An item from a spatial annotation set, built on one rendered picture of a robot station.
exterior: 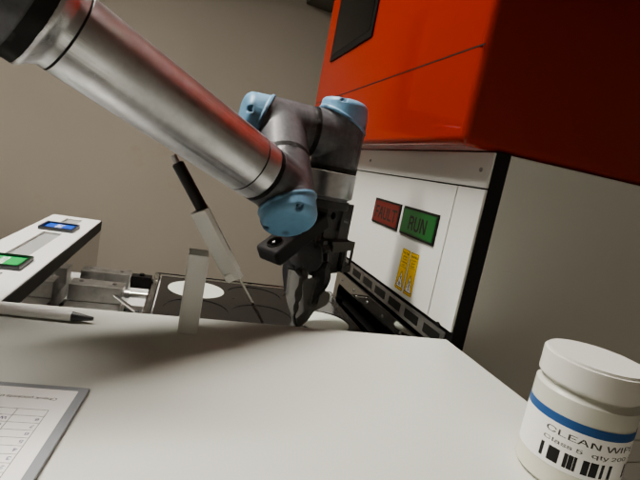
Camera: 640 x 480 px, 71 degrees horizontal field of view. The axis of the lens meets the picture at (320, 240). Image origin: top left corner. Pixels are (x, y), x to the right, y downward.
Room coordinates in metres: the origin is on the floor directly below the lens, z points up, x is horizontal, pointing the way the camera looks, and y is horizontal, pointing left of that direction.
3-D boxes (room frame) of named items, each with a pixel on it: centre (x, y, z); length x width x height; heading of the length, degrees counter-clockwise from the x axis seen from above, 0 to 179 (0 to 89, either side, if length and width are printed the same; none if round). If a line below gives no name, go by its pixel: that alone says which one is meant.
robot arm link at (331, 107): (0.72, 0.00, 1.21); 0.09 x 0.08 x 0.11; 114
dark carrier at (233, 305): (0.73, 0.07, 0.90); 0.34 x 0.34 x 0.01; 17
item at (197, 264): (0.46, 0.10, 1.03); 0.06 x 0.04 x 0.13; 107
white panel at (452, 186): (0.98, -0.09, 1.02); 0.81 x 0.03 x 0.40; 17
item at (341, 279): (0.80, -0.12, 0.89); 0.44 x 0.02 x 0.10; 17
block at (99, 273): (0.78, 0.37, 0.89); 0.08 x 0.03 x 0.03; 107
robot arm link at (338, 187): (0.72, 0.00, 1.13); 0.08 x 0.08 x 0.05
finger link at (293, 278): (0.73, 0.01, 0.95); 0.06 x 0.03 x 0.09; 141
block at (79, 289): (0.71, 0.34, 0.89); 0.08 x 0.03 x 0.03; 107
